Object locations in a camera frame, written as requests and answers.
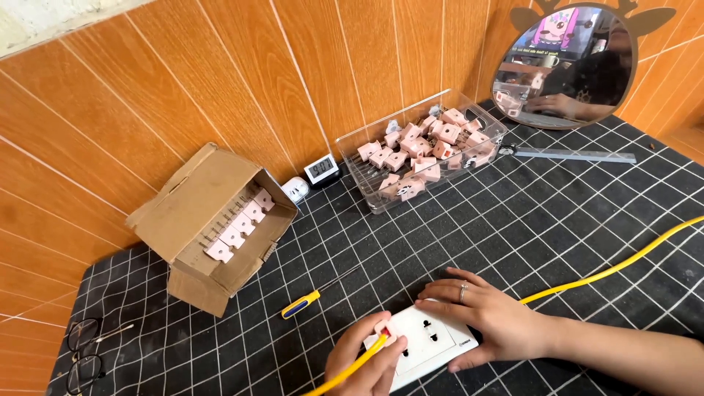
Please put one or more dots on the person's right hand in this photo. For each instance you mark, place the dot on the person's right hand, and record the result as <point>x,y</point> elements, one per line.
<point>500,324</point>

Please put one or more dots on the white power adapter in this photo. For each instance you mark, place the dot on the white power adapter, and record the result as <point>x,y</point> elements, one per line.
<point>295,190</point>

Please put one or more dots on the black grid cutting mat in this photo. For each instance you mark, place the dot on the black grid cutting mat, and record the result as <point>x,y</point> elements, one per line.
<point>539,231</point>

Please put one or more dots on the grey ruler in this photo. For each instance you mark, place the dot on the grey ruler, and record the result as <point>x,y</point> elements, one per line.
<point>575,155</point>

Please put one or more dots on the pile of pink plugs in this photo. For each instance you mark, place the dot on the pile of pink plugs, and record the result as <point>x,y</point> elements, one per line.
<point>423,149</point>

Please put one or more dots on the small panda clip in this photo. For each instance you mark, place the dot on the small panda clip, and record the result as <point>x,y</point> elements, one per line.
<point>506,149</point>

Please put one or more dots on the small digital clock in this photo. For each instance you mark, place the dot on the small digital clock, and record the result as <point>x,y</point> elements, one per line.
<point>322,169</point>

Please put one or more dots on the pink plug with metal pins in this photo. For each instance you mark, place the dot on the pink plug with metal pins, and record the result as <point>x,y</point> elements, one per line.
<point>264,199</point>
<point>243,223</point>
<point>231,237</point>
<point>219,251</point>
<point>254,210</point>

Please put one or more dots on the oval mirror with antler frame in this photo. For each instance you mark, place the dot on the oval mirror with antler frame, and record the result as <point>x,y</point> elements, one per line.
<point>572,71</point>

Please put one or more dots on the white wall socket plate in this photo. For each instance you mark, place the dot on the white wall socket plate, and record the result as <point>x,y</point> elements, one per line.
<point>429,341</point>

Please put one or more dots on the brown cardboard box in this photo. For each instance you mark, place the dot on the brown cardboard box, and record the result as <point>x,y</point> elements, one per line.
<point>192,203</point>

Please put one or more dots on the black rimmed eyeglasses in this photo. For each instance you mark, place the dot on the black rimmed eyeglasses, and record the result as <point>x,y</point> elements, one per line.
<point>83,352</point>

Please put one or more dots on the clear plastic container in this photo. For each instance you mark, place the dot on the clear plastic container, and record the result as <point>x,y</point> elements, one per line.
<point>368,187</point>

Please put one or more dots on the small pink plug piece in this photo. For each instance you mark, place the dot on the small pink plug piece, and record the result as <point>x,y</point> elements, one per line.
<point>380,325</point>

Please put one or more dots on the person's left hand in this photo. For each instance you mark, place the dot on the person's left hand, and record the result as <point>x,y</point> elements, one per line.
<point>360,363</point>

